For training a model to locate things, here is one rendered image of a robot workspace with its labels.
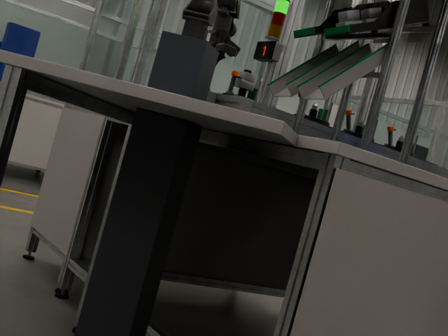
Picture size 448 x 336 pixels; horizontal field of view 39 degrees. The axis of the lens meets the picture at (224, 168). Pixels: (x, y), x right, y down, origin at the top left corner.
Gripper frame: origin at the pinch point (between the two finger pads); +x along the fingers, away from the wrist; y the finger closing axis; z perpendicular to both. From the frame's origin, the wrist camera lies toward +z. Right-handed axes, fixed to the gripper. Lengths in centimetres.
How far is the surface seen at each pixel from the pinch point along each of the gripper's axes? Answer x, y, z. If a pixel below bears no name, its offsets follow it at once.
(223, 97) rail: 10.1, -7.8, 3.5
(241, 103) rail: 11.1, -18.3, 4.1
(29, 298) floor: 105, 64, -16
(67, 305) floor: 105, 60, -1
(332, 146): 21, -74, -5
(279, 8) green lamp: -32.6, 15.9, 31.1
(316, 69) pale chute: -3.8, -35.3, 15.7
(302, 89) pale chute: 3.5, -36.7, 11.5
